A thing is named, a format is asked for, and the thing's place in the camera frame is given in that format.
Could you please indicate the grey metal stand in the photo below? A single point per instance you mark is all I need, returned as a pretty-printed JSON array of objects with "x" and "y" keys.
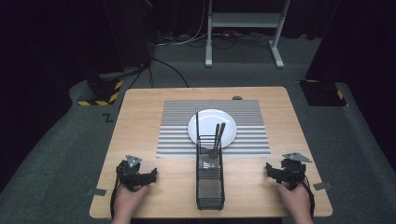
[{"x": 246, "y": 20}]

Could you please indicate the person's left hand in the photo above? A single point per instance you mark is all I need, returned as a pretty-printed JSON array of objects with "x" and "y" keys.
[{"x": 129, "y": 200}]

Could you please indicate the black yellow striped base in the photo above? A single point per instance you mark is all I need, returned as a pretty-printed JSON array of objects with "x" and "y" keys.
[{"x": 104, "y": 90}]

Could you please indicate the grey tape strip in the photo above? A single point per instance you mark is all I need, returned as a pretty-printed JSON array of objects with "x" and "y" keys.
[
  {"x": 322, "y": 186},
  {"x": 97, "y": 192}
]

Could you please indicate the small dark round disc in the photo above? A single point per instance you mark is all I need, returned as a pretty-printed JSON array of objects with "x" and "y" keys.
[{"x": 237, "y": 97}]

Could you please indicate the silver table knife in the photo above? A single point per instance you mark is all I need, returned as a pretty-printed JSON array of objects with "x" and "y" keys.
[{"x": 197, "y": 124}]

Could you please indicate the dark metal spoon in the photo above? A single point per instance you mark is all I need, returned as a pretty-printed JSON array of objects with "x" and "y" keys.
[{"x": 215, "y": 137}]

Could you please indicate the dark metal fork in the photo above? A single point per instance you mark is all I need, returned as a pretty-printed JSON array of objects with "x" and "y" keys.
[{"x": 221, "y": 133}]

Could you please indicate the grey striped placemat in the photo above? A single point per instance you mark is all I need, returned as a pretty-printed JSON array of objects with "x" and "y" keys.
[{"x": 174, "y": 137}]

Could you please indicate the white plate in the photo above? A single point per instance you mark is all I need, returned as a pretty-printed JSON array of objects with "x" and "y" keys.
[{"x": 208, "y": 119}]

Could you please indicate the person's right hand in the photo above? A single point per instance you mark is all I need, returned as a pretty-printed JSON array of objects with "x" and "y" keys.
[{"x": 295, "y": 200}]

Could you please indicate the black column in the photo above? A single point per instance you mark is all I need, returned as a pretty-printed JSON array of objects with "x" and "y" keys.
[{"x": 130, "y": 31}]

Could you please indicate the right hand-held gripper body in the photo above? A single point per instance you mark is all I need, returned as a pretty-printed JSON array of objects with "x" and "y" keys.
[{"x": 292, "y": 174}]

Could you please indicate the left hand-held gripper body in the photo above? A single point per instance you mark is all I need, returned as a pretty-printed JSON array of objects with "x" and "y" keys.
[{"x": 130, "y": 175}]

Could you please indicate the black base with yellow corner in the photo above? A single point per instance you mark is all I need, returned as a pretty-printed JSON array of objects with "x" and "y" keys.
[{"x": 322, "y": 93}]

